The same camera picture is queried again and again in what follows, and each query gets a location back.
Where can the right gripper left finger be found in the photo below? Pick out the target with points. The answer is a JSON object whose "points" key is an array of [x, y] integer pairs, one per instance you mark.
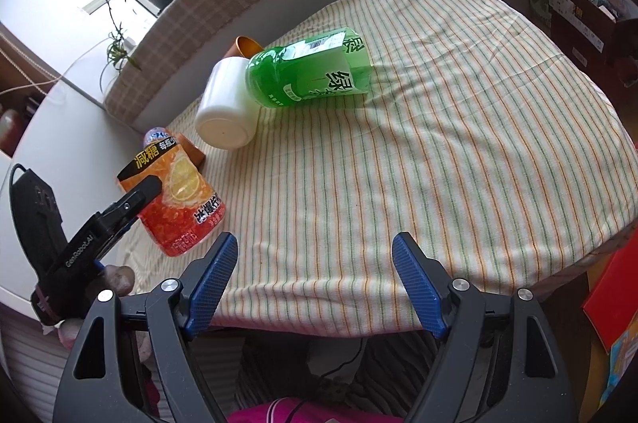
{"points": [[102, 380]]}

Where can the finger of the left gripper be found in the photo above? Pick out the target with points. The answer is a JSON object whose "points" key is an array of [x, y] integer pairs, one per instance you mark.
{"points": [[136, 200]]}

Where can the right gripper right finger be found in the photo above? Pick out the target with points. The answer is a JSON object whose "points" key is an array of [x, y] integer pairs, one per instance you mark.
{"points": [[498, 360]]}

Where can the orange lemon tea bottle cup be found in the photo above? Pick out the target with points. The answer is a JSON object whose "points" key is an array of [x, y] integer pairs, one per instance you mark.
{"points": [[187, 210]]}

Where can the brown patterned paper cup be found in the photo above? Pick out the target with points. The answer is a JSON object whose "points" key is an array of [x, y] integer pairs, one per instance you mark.
{"points": [[196, 156]]}

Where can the white plastic cup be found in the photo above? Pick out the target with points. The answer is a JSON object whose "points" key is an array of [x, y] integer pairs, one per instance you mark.
{"points": [[227, 115]]}

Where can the brown paper cup behind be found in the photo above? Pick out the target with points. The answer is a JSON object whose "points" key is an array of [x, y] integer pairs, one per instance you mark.
{"points": [[245, 47]]}

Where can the green tea bottle cup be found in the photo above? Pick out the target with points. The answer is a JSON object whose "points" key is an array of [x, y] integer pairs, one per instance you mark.
{"points": [[334, 63]]}

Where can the person left hand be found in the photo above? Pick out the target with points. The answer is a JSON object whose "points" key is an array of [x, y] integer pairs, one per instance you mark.
{"points": [[119, 279]]}

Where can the white cabinet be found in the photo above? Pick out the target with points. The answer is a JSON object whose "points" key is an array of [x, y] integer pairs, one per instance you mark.
{"points": [[78, 149]]}

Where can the blue label water bottle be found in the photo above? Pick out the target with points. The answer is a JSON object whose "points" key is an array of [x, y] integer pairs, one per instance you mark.
{"points": [[155, 134]]}

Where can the red box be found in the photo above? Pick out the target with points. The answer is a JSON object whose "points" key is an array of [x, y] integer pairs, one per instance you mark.
{"points": [[612, 303]]}

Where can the red white vase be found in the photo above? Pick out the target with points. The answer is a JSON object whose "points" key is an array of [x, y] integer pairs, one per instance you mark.
{"points": [[11, 130]]}

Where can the pink clothing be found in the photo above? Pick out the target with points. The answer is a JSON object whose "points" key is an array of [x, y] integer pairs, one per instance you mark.
{"points": [[276, 385]]}

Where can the striped mattress cloth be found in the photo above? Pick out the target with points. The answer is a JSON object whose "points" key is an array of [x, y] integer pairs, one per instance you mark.
{"points": [[478, 136]]}

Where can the dark cardboard box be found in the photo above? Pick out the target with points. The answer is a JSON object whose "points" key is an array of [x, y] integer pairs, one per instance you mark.
{"points": [[600, 31]]}

